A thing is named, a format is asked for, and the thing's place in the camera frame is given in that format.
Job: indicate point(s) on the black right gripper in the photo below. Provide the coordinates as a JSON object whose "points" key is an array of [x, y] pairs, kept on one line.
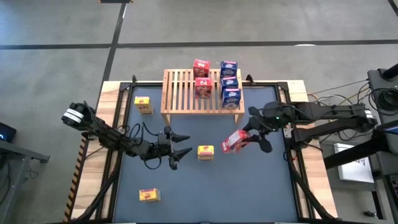
{"points": [[276, 113]]}

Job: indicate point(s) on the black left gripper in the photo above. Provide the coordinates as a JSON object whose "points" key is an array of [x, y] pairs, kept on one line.
{"points": [[163, 147]]}

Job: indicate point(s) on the yellow Corn Pops cereal box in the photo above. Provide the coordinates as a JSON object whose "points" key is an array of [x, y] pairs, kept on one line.
{"points": [[205, 152], [143, 104], [149, 194]]}

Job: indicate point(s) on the red Froot Loops cereal box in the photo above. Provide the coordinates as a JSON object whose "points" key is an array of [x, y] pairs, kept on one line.
{"points": [[203, 88], [233, 143], [201, 67]]}

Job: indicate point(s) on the blue Frosted Flakes cereal box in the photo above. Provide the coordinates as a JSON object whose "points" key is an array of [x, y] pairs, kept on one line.
{"points": [[229, 68], [229, 83], [231, 99]]}

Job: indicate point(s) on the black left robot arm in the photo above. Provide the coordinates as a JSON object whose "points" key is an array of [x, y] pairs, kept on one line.
{"points": [[105, 137]]}

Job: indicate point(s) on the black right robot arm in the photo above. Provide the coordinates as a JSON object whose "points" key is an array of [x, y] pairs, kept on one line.
{"points": [[329, 112]]}

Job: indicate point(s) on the wooden slatted shelf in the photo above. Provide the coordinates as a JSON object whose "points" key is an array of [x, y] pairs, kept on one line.
{"points": [[180, 93]]}

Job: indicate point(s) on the black metal beam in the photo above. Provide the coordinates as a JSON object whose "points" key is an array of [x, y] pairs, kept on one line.
{"points": [[354, 154]]}

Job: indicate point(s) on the white board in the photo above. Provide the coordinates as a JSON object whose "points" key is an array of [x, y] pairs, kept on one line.
{"points": [[354, 168]]}

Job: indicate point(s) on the yellow black hazard tape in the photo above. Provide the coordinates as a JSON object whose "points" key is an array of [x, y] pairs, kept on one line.
{"points": [[76, 177]]}

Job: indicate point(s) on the grey equipment stand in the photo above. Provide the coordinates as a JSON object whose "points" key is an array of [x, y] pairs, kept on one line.
{"points": [[381, 79]]}

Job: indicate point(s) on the black hazard-striped floor strip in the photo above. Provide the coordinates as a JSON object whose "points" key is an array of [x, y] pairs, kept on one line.
{"points": [[115, 1]]}

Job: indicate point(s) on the dark desk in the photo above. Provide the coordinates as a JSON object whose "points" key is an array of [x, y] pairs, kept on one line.
{"points": [[12, 161]]}

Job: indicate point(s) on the black metal table frame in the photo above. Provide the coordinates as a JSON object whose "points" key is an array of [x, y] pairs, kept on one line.
{"points": [[267, 84]]}

